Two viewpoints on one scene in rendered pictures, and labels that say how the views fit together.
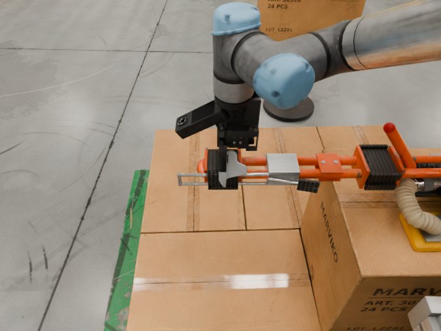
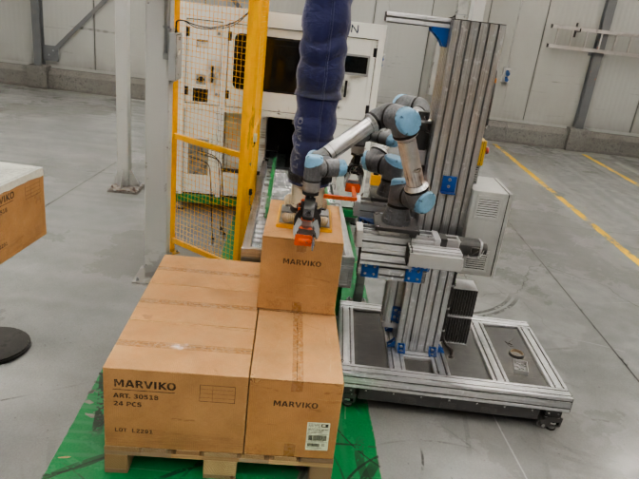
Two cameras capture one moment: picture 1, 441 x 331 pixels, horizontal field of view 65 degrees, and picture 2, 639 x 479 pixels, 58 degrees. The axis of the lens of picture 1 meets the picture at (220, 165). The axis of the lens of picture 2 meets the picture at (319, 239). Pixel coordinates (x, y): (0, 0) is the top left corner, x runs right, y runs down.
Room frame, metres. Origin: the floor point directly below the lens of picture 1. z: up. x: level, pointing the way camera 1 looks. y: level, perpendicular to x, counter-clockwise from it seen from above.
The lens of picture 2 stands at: (0.58, 2.34, 1.96)
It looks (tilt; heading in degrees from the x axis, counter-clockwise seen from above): 21 degrees down; 267
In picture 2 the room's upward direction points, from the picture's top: 7 degrees clockwise
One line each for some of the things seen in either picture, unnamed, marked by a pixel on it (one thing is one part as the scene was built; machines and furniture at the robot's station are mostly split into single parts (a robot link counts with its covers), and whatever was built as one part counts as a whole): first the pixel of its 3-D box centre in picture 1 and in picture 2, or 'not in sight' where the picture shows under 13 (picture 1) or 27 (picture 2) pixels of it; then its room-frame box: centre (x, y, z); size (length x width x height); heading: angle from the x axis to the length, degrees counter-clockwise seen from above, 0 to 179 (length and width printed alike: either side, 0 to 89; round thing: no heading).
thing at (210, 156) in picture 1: (222, 165); (303, 237); (0.55, -0.01, 1.07); 0.08 x 0.07 x 0.05; 90
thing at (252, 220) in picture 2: not in sight; (256, 205); (0.92, -2.12, 0.50); 2.31 x 0.05 x 0.19; 92
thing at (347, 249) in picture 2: not in sight; (337, 213); (0.27, -2.14, 0.50); 2.31 x 0.05 x 0.19; 92
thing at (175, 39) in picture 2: not in sight; (175, 56); (1.50, -1.68, 1.62); 0.20 x 0.05 x 0.30; 92
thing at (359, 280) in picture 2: not in sight; (365, 241); (0.08, -1.55, 0.50); 0.07 x 0.07 x 1.00; 2
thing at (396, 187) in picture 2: not in sight; (401, 190); (0.08, -0.45, 1.20); 0.13 x 0.12 x 0.14; 121
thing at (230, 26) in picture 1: (236, 43); (314, 168); (0.54, -0.03, 1.38); 0.09 x 0.08 x 0.11; 31
